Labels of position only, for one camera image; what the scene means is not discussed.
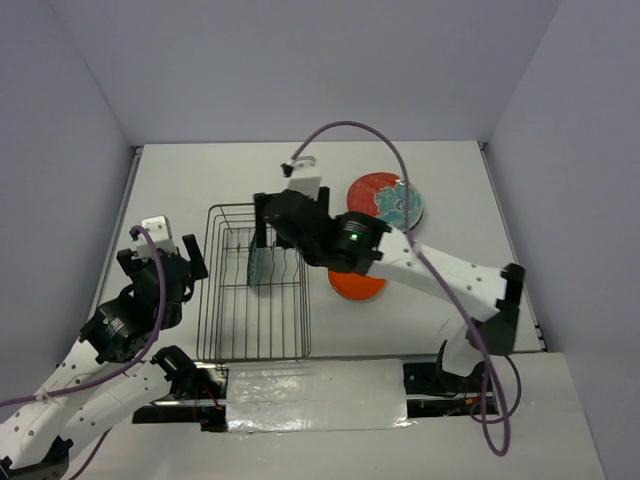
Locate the metal wire dish rack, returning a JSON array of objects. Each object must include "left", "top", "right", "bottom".
[{"left": 195, "top": 203, "right": 311, "bottom": 363}]

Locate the red and teal floral plate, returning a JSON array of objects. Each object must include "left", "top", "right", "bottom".
[{"left": 346, "top": 172, "right": 406, "bottom": 230}]

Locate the silver foil tape sheet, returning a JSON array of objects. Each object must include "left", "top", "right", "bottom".
[{"left": 226, "top": 359, "right": 411, "bottom": 433}]

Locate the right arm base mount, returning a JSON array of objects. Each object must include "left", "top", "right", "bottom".
[{"left": 402, "top": 360, "right": 485, "bottom": 419}]

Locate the blue patterned small plate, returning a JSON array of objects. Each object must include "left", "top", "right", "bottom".
[{"left": 247, "top": 236, "right": 264, "bottom": 287}]

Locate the orange small plate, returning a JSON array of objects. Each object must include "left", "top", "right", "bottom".
[{"left": 328, "top": 271, "right": 386, "bottom": 301}]

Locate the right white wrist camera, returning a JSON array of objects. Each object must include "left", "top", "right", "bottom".
[{"left": 281, "top": 156, "right": 322, "bottom": 200}]

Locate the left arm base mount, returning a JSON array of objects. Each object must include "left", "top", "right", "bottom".
[{"left": 132, "top": 363, "right": 229, "bottom": 433}]

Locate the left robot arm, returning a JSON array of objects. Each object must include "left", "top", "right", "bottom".
[{"left": 1, "top": 226, "right": 208, "bottom": 479}]

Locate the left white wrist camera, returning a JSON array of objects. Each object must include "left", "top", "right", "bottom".
[{"left": 130, "top": 215, "right": 178, "bottom": 260}]

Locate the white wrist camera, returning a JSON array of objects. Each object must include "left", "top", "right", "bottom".
[
  {"left": 281, "top": 156, "right": 322, "bottom": 200},
  {"left": 130, "top": 215, "right": 178, "bottom": 260}
]

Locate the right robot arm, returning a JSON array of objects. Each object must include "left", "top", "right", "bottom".
[{"left": 253, "top": 187, "right": 525, "bottom": 391}]

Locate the dark teal glazed plate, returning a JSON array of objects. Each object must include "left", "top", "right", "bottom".
[{"left": 399, "top": 211, "right": 424, "bottom": 232}]

